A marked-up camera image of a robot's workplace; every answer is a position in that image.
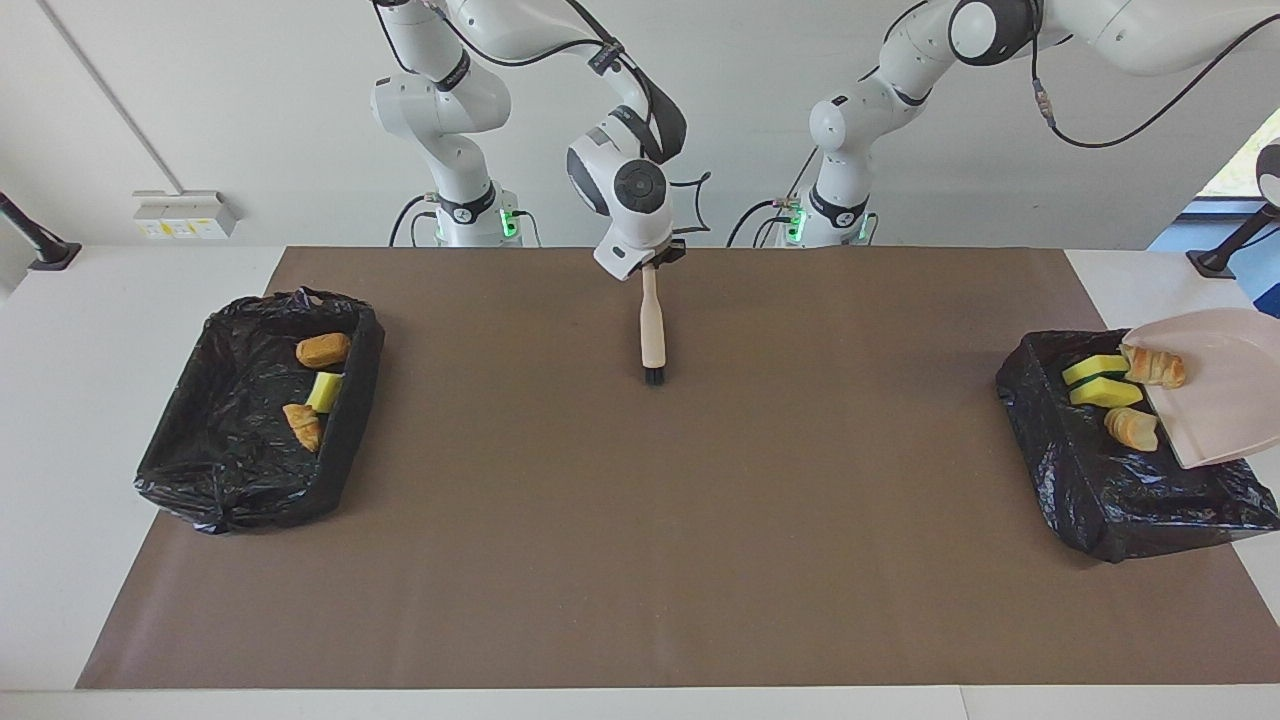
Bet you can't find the black stand foot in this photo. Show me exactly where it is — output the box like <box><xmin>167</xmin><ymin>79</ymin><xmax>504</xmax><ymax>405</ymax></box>
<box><xmin>0</xmin><ymin>192</ymin><xmax>83</xmax><ymax>272</ymax></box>
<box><xmin>1186</xmin><ymin>193</ymin><xmax>1280</xmax><ymax>280</ymax></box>

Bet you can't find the black bag lined bin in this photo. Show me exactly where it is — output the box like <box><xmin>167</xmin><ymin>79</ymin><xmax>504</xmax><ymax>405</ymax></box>
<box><xmin>995</xmin><ymin>328</ymin><xmax>1280</xmax><ymax>564</ymax></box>
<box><xmin>133</xmin><ymin>286</ymin><xmax>386</xmax><ymax>535</ymax></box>

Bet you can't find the brown table mat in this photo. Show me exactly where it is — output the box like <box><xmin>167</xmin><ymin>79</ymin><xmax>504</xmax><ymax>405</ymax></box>
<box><xmin>77</xmin><ymin>247</ymin><xmax>1280</xmax><ymax>689</ymax></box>

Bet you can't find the orange striped croissant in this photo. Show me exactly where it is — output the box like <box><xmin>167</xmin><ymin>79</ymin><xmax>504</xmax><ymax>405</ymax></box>
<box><xmin>282</xmin><ymin>403</ymin><xmax>324</xmax><ymax>454</ymax></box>
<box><xmin>1104</xmin><ymin>407</ymin><xmax>1160</xmax><ymax>452</ymax></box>
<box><xmin>1120</xmin><ymin>344</ymin><xmax>1187</xmax><ymax>390</ymax></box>

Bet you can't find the black base power cable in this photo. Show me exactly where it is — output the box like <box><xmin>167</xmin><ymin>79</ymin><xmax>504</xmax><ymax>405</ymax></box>
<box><xmin>388</xmin><ymin>193</ymin><xmax>441</xmax><ymax>248</ymax></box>
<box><xmin>727</xmin><ymin>195</ymin><xmax>806</xmax><ymax>248</ymax></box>

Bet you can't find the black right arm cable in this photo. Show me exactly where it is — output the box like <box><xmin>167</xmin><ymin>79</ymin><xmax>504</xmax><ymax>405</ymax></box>
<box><xmin>370</xmin><ymin>0</ymin><xmax>713</xmax><ymax>236</ymax></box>

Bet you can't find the yellow notched sponge piece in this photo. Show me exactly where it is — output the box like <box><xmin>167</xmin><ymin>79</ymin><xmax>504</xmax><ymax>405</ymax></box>
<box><xmin>1061</xmin><ymin>354</ymin><xmax>1129</xmax><ymax>387</ymax></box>

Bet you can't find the bright window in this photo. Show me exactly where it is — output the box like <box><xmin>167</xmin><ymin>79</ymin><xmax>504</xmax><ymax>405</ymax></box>
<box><xmin>1195</xmin><ymin>105</ymin><xmax>1280</xmax><ymax>216</ymax></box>

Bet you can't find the beige handle black bristle brush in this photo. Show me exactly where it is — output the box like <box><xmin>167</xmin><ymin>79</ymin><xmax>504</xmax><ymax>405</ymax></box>
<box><xmin>640</xmin><ymin>262</ymin><xmax>669</xmax><ymax>387</ymax></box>

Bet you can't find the brown bread roll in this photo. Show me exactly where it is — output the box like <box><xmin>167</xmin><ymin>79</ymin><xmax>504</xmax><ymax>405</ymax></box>
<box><xmin>295</xmin><ymin>333</ymin><xmax>352</xmax><ymax>369</ymax></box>

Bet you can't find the white wall cable duct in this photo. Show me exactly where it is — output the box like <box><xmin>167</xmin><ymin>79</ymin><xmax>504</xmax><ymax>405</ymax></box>
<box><xmin>38</xmin><ymin>0</ymin><xmax>191</xmax><ymax>193</ymax></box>

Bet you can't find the white wall outlet box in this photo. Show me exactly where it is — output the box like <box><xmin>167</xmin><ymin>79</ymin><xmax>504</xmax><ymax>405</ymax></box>
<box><xmin>133</xmin><ymin>190</ymin><xmax>239</xmax><ymax>239</ymax></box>

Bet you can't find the pale pink plastic dustpan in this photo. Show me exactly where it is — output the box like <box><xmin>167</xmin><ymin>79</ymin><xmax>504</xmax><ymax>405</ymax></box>
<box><xmin>1122</xmin><ymin>308</ymin><xmax>1280</xmax><ymax>470</ymax></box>

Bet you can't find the yellow sponge wedge piece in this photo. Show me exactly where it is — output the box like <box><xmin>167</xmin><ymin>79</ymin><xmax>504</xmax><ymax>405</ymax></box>
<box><xmin>1069</xmin><ymin>378</ymin><xmax>1144</xmax><ymax>409</ymax></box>

